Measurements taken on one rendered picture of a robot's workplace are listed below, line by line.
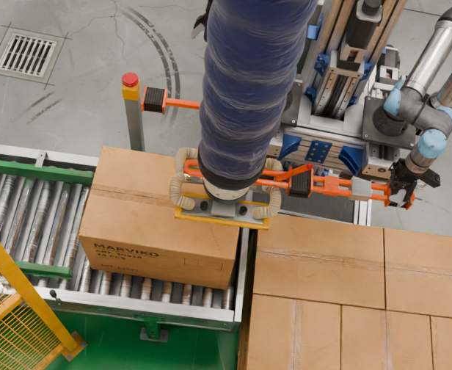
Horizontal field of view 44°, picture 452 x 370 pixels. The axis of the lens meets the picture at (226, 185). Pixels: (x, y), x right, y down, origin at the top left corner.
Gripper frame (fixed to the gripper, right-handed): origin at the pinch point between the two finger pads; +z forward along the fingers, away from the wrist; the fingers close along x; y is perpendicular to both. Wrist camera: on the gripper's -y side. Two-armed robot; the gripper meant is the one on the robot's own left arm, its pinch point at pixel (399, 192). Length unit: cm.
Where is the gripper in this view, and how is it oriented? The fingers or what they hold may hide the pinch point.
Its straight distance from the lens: 206.6
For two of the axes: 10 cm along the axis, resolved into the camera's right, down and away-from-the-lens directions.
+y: -9.9, -1.3, -0.3
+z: -0.9, 4.5, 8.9
